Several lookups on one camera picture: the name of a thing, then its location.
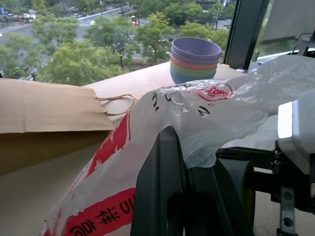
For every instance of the green plastic bowl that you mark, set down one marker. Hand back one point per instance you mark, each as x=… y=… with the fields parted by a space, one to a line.
x=192 y=71

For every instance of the black window frame pillar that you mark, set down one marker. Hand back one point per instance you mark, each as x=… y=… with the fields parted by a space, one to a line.
x=243 y=32

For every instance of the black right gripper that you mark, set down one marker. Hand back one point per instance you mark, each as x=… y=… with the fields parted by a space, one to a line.
x=295 y=186

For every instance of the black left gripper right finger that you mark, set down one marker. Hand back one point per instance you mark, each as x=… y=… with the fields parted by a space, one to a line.
x=216 y=201

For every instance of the silver perforated metal bracket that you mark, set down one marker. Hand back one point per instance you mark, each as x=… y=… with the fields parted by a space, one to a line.
x=286 y=211

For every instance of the purple plastic bowl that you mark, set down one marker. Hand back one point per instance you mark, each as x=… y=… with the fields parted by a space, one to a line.
x=197 y=46
x=187 y=57

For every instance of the white red-printed plastic bag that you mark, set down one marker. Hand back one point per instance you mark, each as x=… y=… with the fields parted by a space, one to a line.
x=221 y=118

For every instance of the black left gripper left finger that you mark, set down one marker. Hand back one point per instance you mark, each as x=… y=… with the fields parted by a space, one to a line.
x=160 y=186

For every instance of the brown paper bag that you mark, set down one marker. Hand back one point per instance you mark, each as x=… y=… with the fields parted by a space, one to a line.
x=49 y=110

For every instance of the grey window blind panel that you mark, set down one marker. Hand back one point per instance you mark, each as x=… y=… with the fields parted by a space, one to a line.
x=288 y=19

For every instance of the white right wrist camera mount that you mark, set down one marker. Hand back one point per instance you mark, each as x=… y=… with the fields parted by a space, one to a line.
x=297 y=127

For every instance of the salmon plastic bowl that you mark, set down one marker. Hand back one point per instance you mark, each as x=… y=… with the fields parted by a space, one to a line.
x=189 y=65

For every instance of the blue plastic bowl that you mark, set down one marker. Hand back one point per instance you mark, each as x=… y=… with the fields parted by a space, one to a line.
x=182 y=78

